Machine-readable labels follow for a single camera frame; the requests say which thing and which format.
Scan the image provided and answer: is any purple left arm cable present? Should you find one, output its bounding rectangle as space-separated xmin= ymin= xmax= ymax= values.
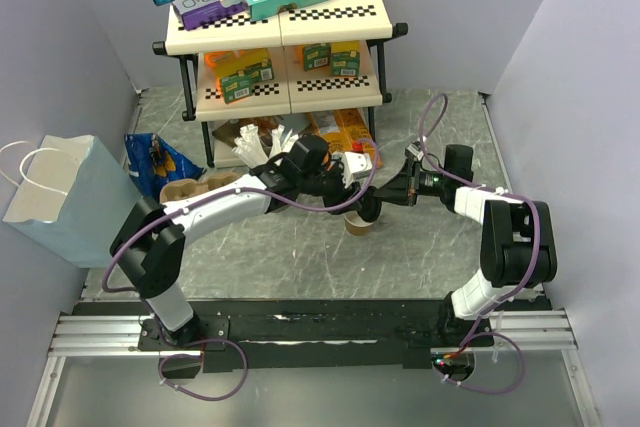
xmin=102 ymin=136 xmax=379 ymax=401

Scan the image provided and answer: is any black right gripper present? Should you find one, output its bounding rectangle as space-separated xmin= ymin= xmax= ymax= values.
xmin=374 ymin=158 xmax=450 ymax=206

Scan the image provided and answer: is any yellow green box right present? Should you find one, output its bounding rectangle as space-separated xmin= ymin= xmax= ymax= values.
xmin=330 ymin=40 xmax=360 ymax=77

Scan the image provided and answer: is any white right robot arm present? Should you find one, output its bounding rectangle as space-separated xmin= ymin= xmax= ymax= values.
xmin=373 ymin=142 xmax=558 ymax=346

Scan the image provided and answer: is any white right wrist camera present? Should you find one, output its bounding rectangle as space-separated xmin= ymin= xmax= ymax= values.
xmin=405 ymin=141 xmax=424 ymax=164

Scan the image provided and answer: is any light blue paper bag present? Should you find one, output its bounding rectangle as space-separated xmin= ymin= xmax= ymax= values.
xmin=1 ymin=135 xmax=141 ymax=268

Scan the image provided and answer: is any green box right shelf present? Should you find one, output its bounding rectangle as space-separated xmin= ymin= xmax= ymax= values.
xmin=298 ymin=43 xmax=331 ymax=71

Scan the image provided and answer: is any green box front left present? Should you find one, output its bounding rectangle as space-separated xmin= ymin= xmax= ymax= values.
xmin=219 ymin=71 xmax=254 ymax=104

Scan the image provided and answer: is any green box behind left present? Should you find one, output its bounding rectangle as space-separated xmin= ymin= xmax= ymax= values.
xmin=244 ymin=58 xmax=274 ymax=83

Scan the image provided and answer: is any wrapped white straws bundle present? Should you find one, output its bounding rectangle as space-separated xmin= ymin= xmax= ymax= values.
xmin=232 ymin=124 xmax=302 ymax=168

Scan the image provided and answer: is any brown cardboard cup carrier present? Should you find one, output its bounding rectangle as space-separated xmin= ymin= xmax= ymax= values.
xmin=159 ymin=172 xmax=241 ymax=204

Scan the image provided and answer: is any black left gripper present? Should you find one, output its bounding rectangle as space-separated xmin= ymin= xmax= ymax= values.
xmin=299 ymin=159 xmax=362 ymax=215

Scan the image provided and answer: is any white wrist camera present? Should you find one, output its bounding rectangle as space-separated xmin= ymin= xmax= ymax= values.
xmin=336 ymin=152 xmax=373 ymax=187
xmin=405 ymin=141 xmax=424 ymax=164

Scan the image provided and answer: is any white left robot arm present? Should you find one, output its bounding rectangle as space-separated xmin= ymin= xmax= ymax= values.
xmin=109 ymin=135 xmax=380 ymax=349

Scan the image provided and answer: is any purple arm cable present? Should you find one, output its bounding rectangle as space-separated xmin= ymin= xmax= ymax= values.
xmin=102 ymin=136 xmax=379 ymax=401
xmin=418 ymin=92 xmax=544 ymax=394

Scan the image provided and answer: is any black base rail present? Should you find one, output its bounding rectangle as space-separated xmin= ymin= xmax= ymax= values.
xmin=73 ymin=299 xmax=526 ymax=387

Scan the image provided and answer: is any orange box left shelf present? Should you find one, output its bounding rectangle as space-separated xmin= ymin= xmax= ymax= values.
xmin=204 ymin=48 xmax=271 ymax=87

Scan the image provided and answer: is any purple toothpaste box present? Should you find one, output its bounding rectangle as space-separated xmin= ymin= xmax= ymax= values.
xmin=171 ymin=0 xmax=247 ymax=31

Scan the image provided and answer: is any blue chips bag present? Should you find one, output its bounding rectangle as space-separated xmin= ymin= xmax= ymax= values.
xmin=124 ymin=133 xmax=205 ymax=201

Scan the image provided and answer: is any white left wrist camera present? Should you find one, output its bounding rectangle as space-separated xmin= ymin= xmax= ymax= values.
xmin=336 ymin=152 xmax=373 ymax=187

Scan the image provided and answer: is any black plastic cup lid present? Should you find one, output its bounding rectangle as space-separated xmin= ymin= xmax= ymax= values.
xmin=357 ymin=196 xmax=382 ymax=223

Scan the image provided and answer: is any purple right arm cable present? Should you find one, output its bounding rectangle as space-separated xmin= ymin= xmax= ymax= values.
xmin=418 ymin=92 xmax=544 ymax=394

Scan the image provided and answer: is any brown paper coffee cup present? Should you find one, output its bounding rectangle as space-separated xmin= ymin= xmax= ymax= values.
xmin=344 ymin=212 xmax=373 ymax=236

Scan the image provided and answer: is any orange snack bag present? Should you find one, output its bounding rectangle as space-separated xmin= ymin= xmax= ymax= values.
xmin=308 ymin=108 xmax=375 ymax=159

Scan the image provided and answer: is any cream two-tier shelf rack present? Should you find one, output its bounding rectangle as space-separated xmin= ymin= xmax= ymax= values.
xmin=153 ymin=0 xmax=409 ymax=167

